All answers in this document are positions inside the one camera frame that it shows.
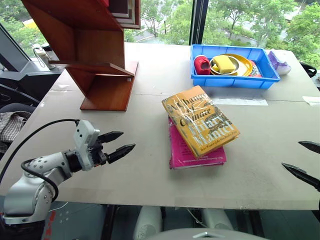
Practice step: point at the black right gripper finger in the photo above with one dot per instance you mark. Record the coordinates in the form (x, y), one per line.
(312, 145)
(303, 175)

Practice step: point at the blue plastic bin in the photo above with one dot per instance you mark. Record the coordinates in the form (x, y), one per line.
(232, 82)

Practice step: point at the yellow round plate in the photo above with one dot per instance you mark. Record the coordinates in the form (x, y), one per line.
(245, 63)

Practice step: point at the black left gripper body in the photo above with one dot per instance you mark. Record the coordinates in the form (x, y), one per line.
(98, 155)

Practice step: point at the grey rounded robot torso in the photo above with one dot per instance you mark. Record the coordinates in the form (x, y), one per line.
(205, 235)

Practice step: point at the red-brown wooden bookshelf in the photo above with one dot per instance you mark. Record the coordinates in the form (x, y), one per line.
(95, 42)

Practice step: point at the white paper sheet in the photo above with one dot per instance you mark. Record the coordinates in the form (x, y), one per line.
(312, 100)

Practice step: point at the red plastic cup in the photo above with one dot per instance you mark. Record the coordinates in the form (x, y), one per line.
(201, 65)

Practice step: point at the yellow sponge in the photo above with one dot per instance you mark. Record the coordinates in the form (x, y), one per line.
(225, 63)

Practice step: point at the dark window frame post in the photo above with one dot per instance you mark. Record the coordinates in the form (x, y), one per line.
(198, 22)

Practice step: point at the black table leg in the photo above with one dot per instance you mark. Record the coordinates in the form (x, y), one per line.
(108, 222)

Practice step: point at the yellow hardcover book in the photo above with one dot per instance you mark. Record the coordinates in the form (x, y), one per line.
(200, 120)

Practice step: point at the white rounded shape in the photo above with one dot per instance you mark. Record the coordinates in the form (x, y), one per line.
(217, 220)
(147, 222)

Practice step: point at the pink paperback book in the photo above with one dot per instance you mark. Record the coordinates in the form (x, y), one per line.
(197, 160)

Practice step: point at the purple and white bag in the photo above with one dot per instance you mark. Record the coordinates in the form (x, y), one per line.
(278, 61)

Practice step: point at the dark side desk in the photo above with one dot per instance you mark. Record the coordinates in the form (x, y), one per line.
(27, 80)

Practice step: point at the black office chair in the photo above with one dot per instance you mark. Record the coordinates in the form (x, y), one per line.
(308, 68)

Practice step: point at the red and white packet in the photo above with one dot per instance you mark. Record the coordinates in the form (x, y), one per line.
(256, 71)

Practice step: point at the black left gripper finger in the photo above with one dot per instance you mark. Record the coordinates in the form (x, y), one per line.
(121, 153)
(112, 136)

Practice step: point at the grey rimmed bowl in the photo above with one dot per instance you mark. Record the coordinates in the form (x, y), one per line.
(236, 70)

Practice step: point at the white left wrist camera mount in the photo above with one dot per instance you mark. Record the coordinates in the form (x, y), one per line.
(83, 136)

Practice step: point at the checked cloth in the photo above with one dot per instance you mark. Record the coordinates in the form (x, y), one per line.
(12, 125)

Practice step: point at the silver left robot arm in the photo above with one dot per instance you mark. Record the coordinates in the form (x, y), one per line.
(30, 185)

